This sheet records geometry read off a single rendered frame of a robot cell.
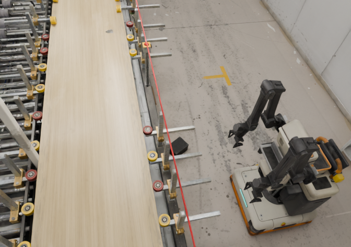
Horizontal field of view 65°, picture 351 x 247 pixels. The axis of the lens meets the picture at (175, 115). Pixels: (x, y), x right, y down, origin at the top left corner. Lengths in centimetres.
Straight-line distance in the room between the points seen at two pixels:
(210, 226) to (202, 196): 31
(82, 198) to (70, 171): 24
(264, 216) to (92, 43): 244
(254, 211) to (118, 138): 143
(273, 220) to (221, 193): 60
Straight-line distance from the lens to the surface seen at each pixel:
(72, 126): 243
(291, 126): 200
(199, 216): 211
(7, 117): 192
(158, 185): 207
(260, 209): 285
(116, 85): 265
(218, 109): 370
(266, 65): 455
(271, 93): 178
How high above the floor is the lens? 281
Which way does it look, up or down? 52 degrees down
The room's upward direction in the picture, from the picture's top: 6 degrees clockwise
